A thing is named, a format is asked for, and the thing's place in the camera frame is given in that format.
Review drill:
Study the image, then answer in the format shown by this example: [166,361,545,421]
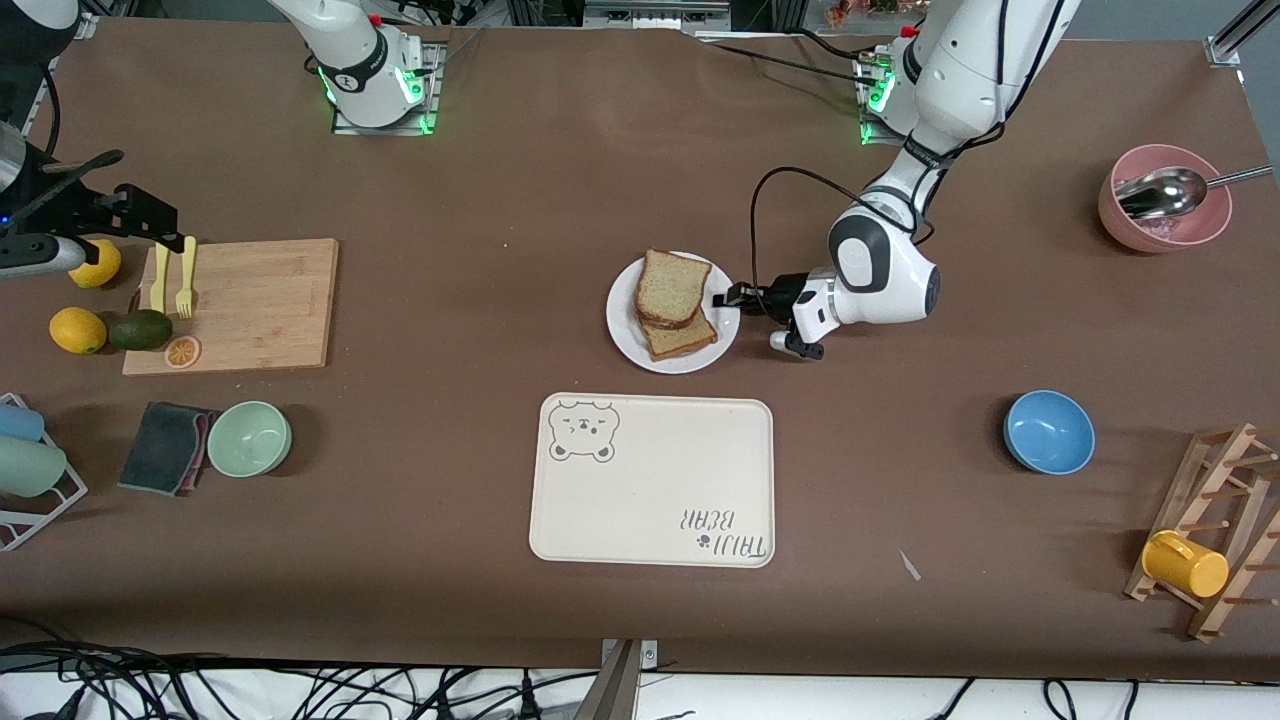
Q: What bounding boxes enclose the tangled black floor cables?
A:
[0,640,601,720]

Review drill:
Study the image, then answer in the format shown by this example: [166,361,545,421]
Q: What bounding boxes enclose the grey metal bracket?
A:
[570,638,661,720]

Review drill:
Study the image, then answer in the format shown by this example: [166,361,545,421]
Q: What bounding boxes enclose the orange artificial flowers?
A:
[828,0,926,23]

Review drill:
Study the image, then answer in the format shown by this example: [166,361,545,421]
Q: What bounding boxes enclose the small brown bread slice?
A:
[640,312,719,362]

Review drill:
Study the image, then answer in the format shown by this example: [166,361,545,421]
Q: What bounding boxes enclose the large brown bread slice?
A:
[636,249,714,331]

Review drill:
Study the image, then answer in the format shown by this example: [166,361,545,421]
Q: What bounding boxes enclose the green avocado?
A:
[108,309,174,352]

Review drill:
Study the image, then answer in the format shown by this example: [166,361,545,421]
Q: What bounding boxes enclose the wooden cutting board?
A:
[122,238,340,377]

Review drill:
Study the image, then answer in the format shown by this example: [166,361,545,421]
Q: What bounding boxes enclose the black table cable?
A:
[693,28,886,89]

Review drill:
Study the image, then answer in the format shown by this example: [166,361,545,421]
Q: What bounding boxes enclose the yellow plastic fork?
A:
[176,237,199,320]

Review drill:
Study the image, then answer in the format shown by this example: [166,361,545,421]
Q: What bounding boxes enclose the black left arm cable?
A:
[748,0,1061,293]

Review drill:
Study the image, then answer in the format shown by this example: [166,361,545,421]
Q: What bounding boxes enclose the pale green bowl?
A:
[207,401,293,478]

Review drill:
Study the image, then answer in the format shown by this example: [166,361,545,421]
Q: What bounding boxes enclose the dark grey folded cloth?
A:
[118,402,221,497]

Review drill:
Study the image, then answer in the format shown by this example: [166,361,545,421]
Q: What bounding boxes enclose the white round plate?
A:
[606,250,741,375]

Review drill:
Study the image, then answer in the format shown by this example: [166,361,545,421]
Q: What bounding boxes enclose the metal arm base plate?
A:
[330,40,448,137]
[855,50,906,149]

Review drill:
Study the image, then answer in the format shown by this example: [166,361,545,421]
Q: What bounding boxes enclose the cream bear print tray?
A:
[529,392,776,569]

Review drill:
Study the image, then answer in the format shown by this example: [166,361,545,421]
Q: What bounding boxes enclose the yellow lemon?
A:
[68,240,123,289]
[49,307,107,355]

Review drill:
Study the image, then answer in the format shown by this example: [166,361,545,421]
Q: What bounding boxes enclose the wooden mug rack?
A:
[1124,422,1280,642]

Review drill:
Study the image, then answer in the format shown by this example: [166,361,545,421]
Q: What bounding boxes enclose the metal serving spoon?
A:
[1115,164,1274,221]

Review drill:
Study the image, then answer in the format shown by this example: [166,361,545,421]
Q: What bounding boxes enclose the pale green cup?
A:
[0,436,68,498]

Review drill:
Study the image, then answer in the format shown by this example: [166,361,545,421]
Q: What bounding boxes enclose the grey metal box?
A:
[583,0,733,33]

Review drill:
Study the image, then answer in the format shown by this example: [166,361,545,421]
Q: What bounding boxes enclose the blue bowl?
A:
[1003,390,1096,475]

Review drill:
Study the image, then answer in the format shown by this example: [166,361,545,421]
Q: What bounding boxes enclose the pink bowl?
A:
[1098,144,1233,254]

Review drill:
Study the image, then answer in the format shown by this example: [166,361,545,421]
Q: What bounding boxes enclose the aluminium frame profile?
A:
[1205,0,1280,69]

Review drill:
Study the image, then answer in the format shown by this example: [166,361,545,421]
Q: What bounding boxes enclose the yellow mug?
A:
[1141,530,1230,599]

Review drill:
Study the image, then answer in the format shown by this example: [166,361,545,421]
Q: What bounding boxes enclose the white wire rack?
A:
[0,393,89,552]

